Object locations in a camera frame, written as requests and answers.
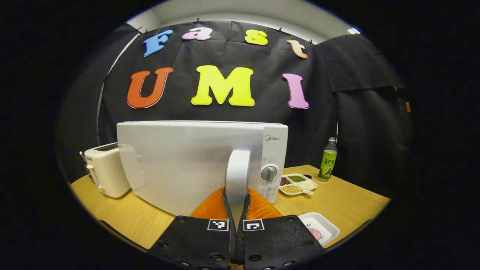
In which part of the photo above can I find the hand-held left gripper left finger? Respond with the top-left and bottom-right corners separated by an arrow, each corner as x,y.
148,187 -> 236,270

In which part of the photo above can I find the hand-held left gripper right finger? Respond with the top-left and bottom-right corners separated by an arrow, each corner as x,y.
237,189 -> 327,270

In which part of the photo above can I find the white rectangular food plate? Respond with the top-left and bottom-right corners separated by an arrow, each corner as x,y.
298,212 -> 340,245

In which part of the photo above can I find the white microwave oven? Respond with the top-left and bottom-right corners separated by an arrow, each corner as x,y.
116,120 -> 289,218

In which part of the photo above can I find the white sectioned dish of beans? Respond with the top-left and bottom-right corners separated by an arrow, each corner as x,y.
278,173 -> 318,197

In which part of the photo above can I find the green label drink bottle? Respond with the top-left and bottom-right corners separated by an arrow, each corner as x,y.
318,137 -> 338,182

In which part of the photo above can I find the cream white toaster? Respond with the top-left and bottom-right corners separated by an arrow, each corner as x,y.
79,142 -> 131,198

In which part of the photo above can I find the black backdrop cloth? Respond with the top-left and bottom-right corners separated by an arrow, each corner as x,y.
56,21 -> 413,195

